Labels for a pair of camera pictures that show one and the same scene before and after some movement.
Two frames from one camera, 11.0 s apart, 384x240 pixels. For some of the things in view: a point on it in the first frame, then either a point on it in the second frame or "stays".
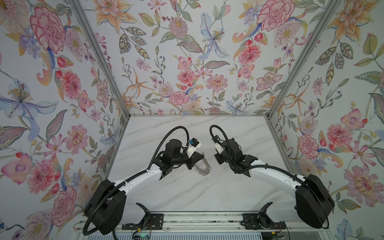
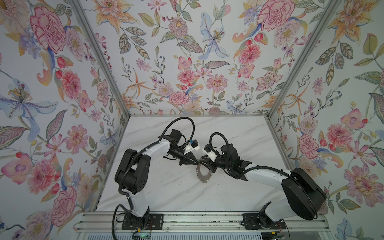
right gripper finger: x=220 y=158 -> x=212 y=168
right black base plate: x=251 y=221 stays
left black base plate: x=155 y=222 stays
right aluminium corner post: x=327 y=18 stays
